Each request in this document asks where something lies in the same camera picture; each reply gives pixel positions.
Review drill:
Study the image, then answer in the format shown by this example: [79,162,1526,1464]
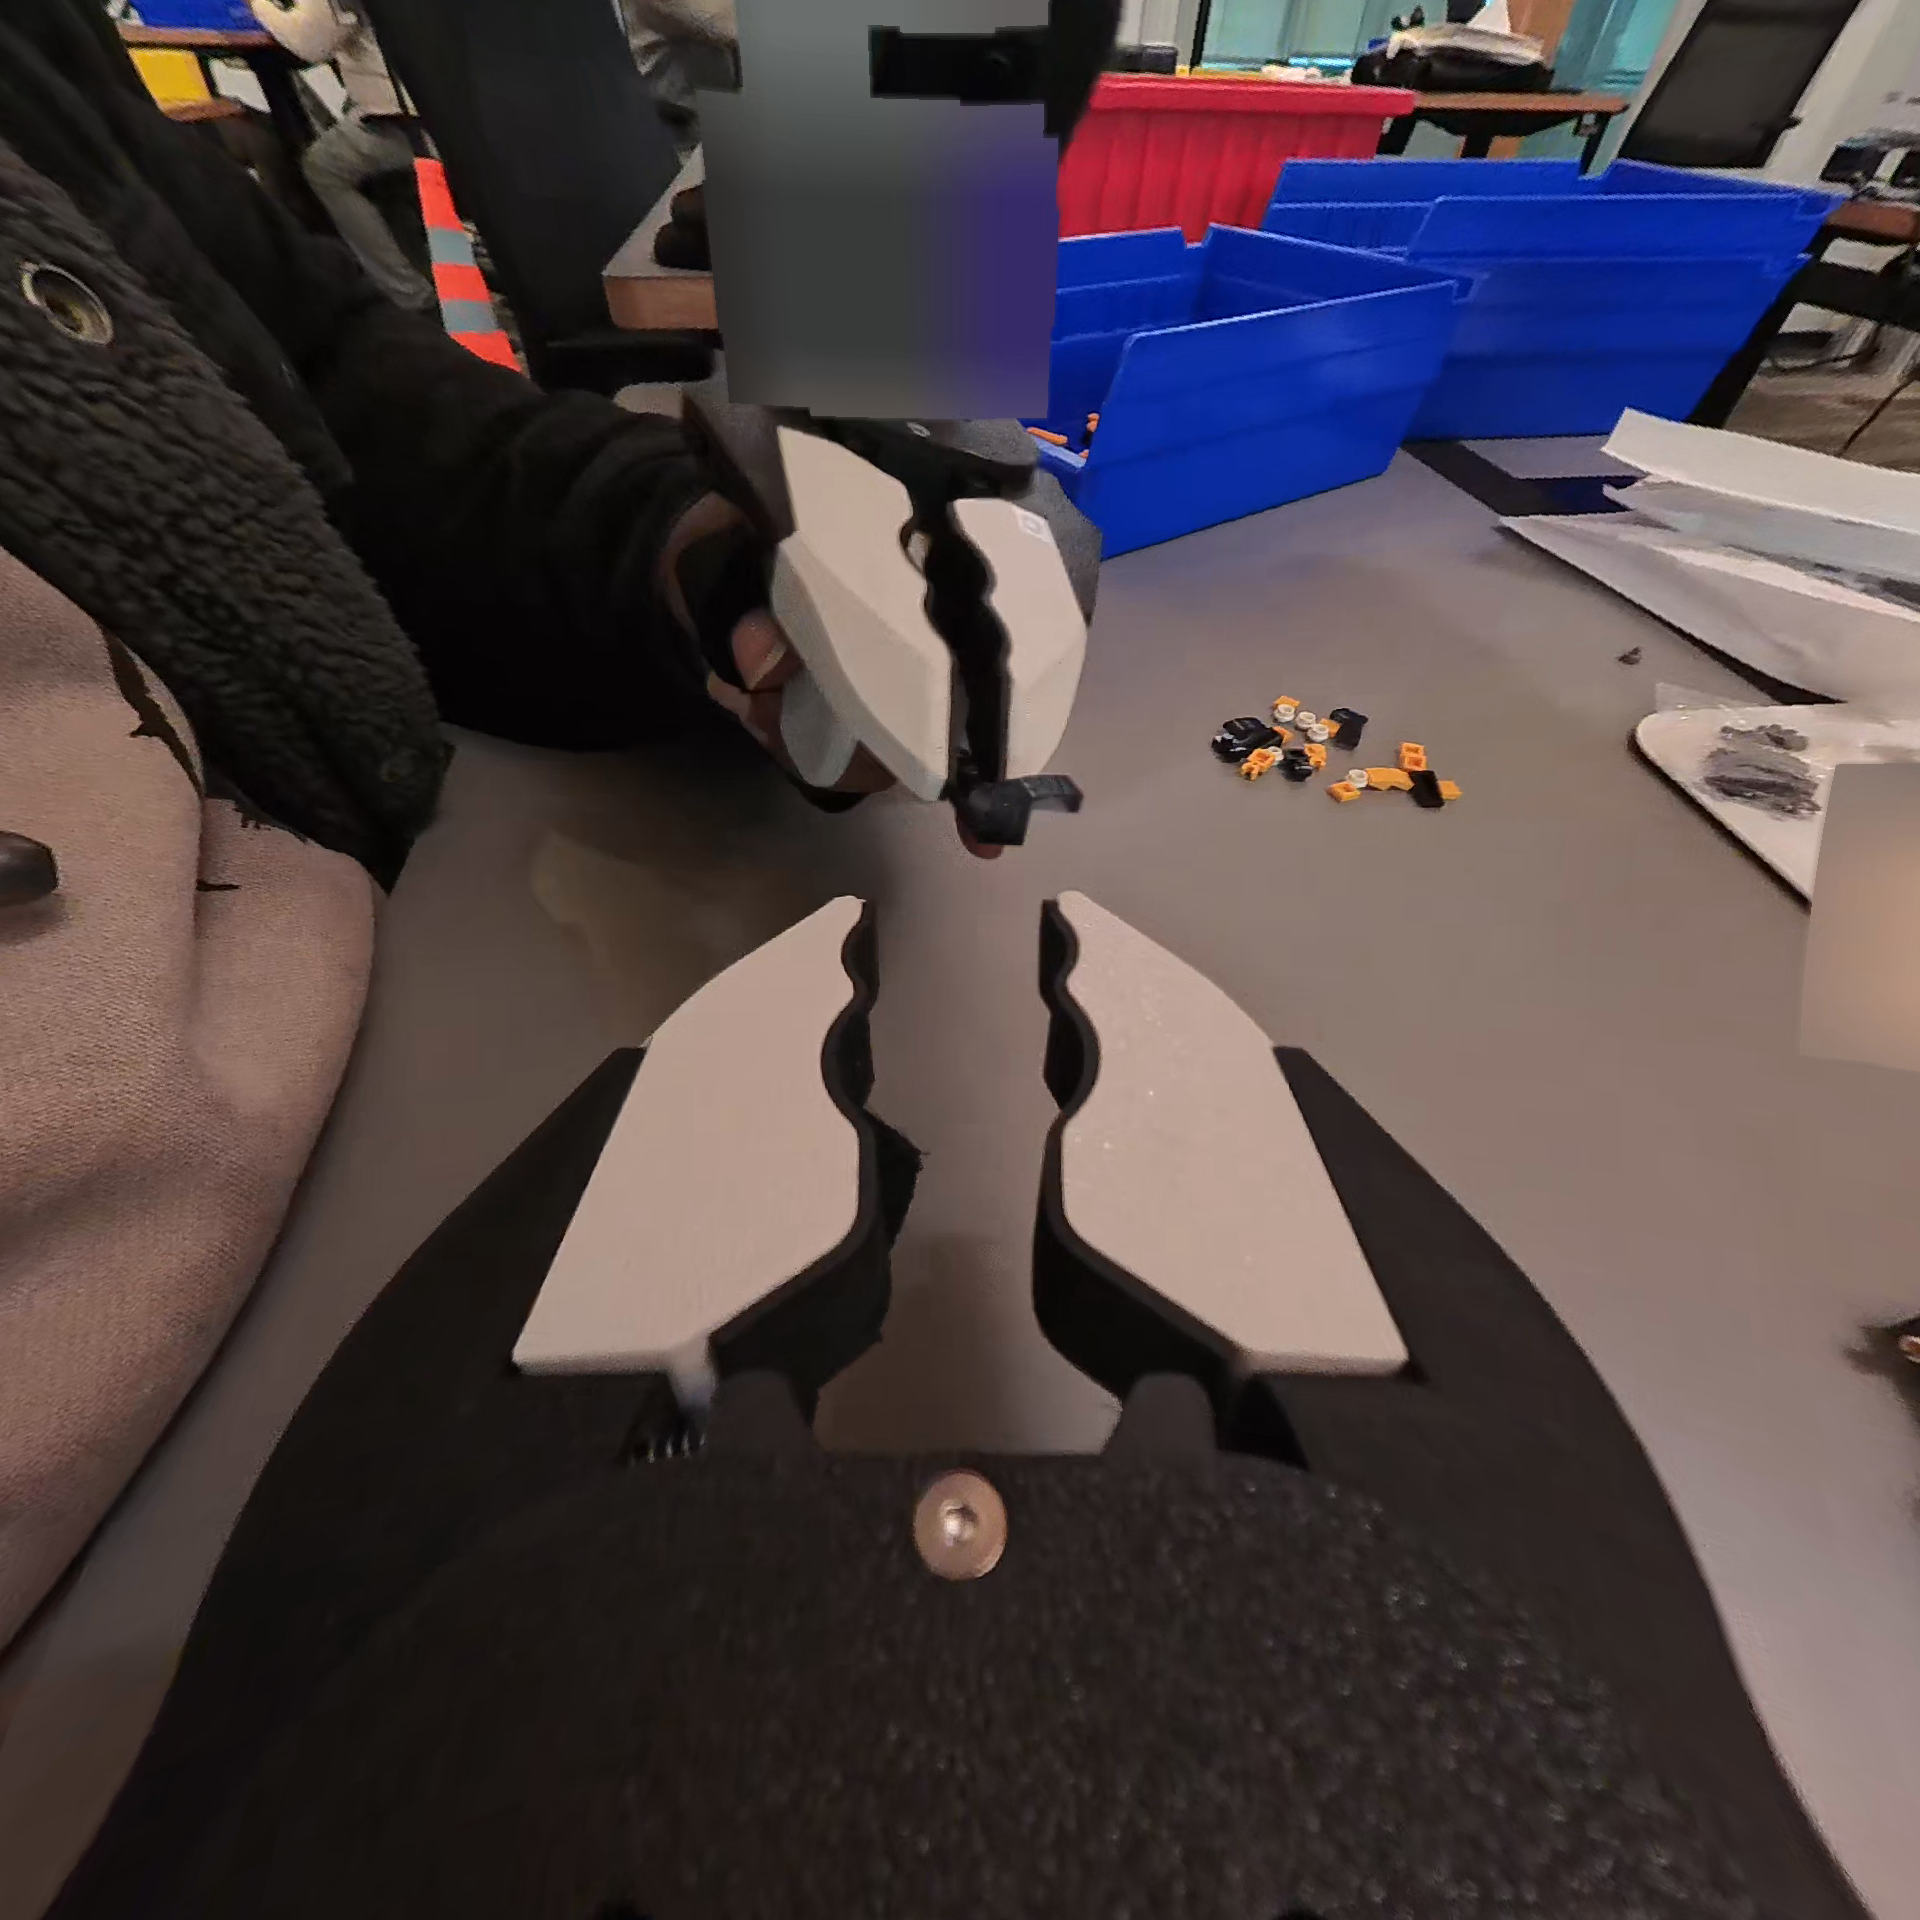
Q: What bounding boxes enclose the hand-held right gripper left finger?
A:
[508,896,901,1377]

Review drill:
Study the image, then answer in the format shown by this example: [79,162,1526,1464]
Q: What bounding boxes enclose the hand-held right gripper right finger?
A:
[1036,887,1409,1382]

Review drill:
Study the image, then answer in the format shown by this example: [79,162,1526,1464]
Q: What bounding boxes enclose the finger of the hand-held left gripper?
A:
[771,427,967,802]
[901,497,1091,797]

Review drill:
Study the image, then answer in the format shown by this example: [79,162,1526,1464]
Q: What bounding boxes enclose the black lego plate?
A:
[956,772,1086,859]

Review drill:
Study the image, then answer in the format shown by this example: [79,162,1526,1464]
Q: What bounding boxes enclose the pile of small lego pieces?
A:
[1207,692,1466,812]

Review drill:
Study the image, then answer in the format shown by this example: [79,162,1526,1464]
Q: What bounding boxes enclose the pile of grey lego pieces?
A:
[1691,717,1827,823]

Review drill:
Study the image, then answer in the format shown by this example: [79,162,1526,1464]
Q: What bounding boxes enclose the person's left hand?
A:
[658,497,901,818]

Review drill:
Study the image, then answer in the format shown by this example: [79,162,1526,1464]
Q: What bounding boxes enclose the blue storage bin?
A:
[1055,224,1484,361]
[1399,192,1855,447]
[1036,268,1463,566]
[1262,152,1628,247]

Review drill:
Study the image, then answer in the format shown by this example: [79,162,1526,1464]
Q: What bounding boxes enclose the red storage bin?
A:
[1059,75,1421,244]

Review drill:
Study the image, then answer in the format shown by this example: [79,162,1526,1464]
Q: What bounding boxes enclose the orange reflective cone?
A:
[410,158,525,374]

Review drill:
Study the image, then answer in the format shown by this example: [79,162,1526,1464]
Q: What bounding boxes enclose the cluttered wooden desk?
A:
[1348,5,1636,162]

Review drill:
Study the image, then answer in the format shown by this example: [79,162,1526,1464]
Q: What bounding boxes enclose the white rounded mat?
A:
[1631,705,1825,904]

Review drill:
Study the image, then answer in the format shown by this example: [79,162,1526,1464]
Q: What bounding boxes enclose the dark fleece jacket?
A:
[0,0,451,887]

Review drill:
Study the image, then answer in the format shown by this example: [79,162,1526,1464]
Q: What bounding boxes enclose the black office chair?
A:
[1614,0,1863,173]

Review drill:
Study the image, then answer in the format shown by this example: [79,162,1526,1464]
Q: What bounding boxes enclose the black frame desk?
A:
[1687,133,1920,438]

